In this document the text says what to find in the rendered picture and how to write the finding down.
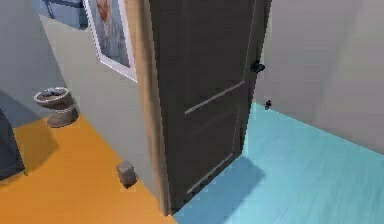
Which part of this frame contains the dark grey cabinet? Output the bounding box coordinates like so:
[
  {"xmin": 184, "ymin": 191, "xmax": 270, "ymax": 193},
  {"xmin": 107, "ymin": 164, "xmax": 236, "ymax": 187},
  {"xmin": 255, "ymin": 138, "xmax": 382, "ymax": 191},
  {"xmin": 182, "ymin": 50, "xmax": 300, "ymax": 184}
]
[{"xmin": 0, "ymin": 108, "xmax": 27, "ymax": 181}]

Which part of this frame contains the dark brown room door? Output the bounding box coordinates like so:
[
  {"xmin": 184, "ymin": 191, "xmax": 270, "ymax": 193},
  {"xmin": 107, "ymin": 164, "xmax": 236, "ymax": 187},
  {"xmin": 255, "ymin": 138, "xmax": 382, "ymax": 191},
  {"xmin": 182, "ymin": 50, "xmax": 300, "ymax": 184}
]
[{"xmin": 148, "ymin": 0, "xmax": 273, "ymax": 214}]

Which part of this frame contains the blue wall cabinet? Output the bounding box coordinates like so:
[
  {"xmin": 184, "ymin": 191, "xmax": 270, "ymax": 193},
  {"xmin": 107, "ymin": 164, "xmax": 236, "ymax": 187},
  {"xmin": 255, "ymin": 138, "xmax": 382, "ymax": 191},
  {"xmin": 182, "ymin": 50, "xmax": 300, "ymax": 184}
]
[{"xmin": 31, "ymin": 0, "xmax": 89, "ymax": 30}]

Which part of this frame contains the black door handle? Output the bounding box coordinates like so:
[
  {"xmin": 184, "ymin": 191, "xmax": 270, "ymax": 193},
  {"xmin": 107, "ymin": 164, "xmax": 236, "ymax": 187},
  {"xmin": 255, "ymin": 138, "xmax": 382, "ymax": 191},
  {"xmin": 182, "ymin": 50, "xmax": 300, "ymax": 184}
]
[{"xmin": 249, "ymin": 59, "xmax": 266, "ymax": 74}]

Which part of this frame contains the white framed wall picture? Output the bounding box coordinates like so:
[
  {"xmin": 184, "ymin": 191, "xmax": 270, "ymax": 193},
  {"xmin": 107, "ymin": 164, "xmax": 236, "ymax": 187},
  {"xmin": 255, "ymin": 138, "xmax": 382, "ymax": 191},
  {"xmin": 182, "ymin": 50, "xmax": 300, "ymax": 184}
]
[{"xmin": 82, "ymin": 0, "xmax": 138, "ymax": 83}]

